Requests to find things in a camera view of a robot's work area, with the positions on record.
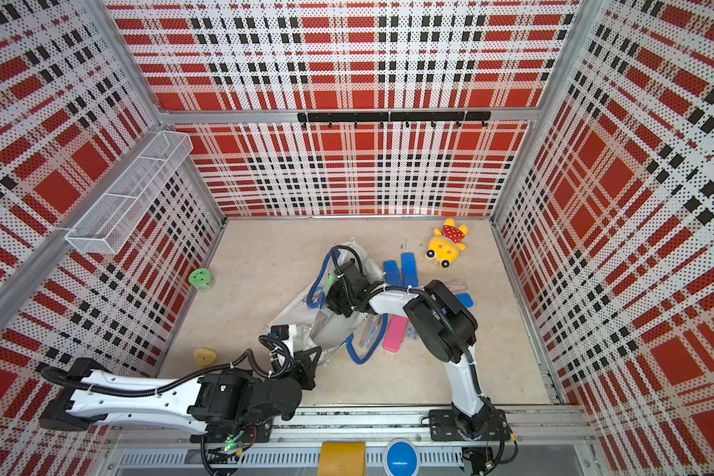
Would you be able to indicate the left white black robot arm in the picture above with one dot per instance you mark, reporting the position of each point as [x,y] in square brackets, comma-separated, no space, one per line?
[92,396]

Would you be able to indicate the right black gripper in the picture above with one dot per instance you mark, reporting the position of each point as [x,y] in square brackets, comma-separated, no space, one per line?
[332,303]

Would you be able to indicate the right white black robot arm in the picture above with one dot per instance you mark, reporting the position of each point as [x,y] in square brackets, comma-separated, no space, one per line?
[444,325]

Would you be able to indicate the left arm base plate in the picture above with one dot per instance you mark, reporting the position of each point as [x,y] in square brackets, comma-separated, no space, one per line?
[234,435]

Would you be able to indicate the blue case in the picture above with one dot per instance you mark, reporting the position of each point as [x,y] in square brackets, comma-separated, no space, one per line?
[392,274]
[409,270]

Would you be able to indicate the white wire wall basket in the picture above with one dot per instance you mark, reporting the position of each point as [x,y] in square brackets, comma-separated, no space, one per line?
[109,223]

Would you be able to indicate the pink pencil case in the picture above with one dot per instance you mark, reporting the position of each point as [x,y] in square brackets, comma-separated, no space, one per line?
[395,333]

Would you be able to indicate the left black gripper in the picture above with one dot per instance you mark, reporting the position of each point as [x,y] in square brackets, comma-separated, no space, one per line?
[307,368]

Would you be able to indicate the green tape roll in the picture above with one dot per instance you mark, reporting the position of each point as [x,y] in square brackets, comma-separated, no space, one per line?
[201,279]

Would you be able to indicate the yellow block at front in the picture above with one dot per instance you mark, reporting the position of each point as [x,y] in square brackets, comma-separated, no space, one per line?
[342,459]

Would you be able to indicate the yellow plush toy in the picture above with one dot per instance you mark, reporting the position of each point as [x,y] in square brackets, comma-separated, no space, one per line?
[446,244]

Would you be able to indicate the white canvas bag blue handles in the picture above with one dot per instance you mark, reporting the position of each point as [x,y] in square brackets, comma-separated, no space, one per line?
[325,314]

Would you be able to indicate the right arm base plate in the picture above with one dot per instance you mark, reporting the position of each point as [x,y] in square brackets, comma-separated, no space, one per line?
[453,425]

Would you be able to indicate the black hook rail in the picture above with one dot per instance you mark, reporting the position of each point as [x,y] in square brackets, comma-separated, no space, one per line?
[330,118]

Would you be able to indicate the blue round button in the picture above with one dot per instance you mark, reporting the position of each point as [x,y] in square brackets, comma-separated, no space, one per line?
[400,458]

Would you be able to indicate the yellow object by left wall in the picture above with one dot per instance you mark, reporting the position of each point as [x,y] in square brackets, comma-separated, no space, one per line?
[204,357]

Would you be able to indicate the clear plastic compass set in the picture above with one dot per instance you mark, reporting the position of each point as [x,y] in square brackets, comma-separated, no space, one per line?
[457,286]

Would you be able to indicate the clear tube with blue pen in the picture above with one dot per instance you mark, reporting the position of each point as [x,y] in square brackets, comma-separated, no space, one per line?
[371,331]

